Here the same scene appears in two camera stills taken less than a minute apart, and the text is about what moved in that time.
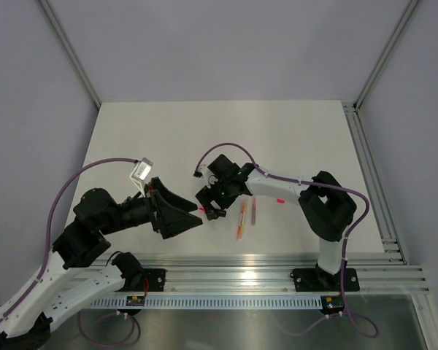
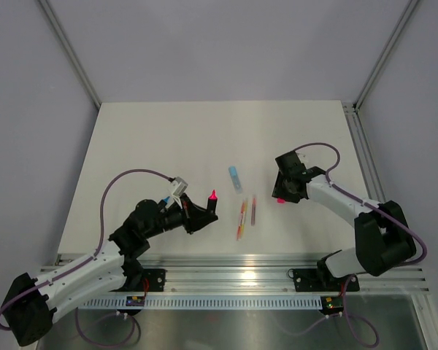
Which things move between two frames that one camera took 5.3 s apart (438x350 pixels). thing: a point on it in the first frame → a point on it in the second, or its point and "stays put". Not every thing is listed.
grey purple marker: [253, 215] stays put
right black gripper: [207, 195] → [278, 190]
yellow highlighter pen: [243, 218] stays put
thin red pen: [240, 222] stays put
